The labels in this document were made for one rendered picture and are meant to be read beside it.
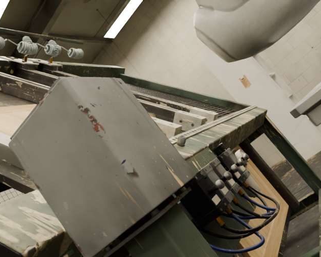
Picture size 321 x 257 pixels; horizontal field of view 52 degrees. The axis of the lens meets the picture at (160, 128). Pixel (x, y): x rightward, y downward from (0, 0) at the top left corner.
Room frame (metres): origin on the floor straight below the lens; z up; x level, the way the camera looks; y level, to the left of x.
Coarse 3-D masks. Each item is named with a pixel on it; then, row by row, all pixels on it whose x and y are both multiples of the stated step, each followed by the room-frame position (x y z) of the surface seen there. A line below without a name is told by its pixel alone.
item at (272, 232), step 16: (256, 176) 2.11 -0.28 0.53; (272, 192) 2.15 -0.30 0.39; (256, 208) 1.79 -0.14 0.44; (256, 224) 1.66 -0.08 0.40; (272, 224) 1.81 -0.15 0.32; (240, 240) 1.43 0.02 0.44; (256, 240) 1.55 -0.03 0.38; (272, 240) 1.68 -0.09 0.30; (256, 256) 1.45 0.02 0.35; (272, 256) 1.57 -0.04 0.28
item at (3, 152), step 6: (0, 138) 0.73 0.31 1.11; (6, 138) 0.74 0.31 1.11; (0, 144) 0.71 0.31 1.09; (6, 144) 0.71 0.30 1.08; (0, 150) 0.72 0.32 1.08; (6, 150) 0.71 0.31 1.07; (0, 156) 0.72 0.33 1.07; (6, 156) 0.71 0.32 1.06; (12, 156) 0.71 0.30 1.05; (12, 162) 0.71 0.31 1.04; (18, 162) 0.71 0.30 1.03
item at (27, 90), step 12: (0, 72) 1.36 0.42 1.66; (0, 84) 1.32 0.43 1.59; (12, 84) 1.29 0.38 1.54; (24, 84) 1.27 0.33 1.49; (36, 84) 1.30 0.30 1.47; (24, 96) 1.29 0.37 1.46; (36, 96) 1.27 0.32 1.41; (156, 120) 1.14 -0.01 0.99; (168, 132) 1.11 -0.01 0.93; (180, 132) 1.16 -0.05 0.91
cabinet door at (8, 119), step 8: (0, 112) 0.99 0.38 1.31; (8, 112) 1.02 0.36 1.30; (16, 112) 1.04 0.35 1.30; (24, 112) 1.06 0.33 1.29; (0, 120) 0.93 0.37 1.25; (8, 120) 0.94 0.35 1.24; (16, 120) 0.96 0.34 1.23; (0, 128) 0.86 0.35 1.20; (8, 128) 0.88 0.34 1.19; (16, 128) 0.89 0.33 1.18
